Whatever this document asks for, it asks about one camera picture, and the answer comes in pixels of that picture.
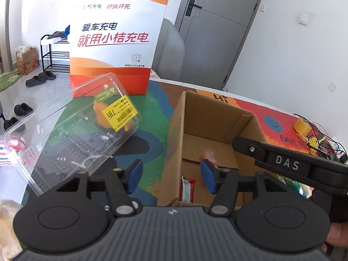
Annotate red striped snack packet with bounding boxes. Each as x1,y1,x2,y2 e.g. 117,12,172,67
181,177,196,203

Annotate right hand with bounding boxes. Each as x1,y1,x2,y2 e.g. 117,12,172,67
321,223,348,253

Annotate yellow plastic toy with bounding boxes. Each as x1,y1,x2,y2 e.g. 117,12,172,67
307,137,322,150

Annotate yellow tape roll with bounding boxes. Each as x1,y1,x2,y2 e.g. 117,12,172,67
293,117,312,137

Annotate clear plastic clamshell container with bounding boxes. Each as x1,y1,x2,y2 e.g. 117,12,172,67
3,72,141,196

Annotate brown cardboard box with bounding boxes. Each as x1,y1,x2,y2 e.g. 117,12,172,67
157,91,265,208

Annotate colourful cartoon table mat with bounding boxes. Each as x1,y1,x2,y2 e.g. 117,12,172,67
113,81,345,206

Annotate dark slippers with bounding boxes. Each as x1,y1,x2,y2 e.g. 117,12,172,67
25,70,56,87

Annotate black shoe rack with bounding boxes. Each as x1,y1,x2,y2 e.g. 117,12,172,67
40,31,70,74

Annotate small cardboard box on floor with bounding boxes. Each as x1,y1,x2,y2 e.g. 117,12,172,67
15,45,38,75

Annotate grey chair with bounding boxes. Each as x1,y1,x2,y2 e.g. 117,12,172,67
152,18,185,81

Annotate white orange paper bag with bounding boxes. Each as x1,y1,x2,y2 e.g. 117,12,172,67
69,0,169,95

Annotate grey door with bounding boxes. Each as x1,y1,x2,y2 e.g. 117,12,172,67
175,0,261,89

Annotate black cable bundle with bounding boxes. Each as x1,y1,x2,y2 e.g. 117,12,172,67
294,112,348,164

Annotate white light switch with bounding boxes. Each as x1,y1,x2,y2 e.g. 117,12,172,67
298,13,309,25

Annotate black door handle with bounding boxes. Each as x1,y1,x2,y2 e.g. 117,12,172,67
185,0,202,17

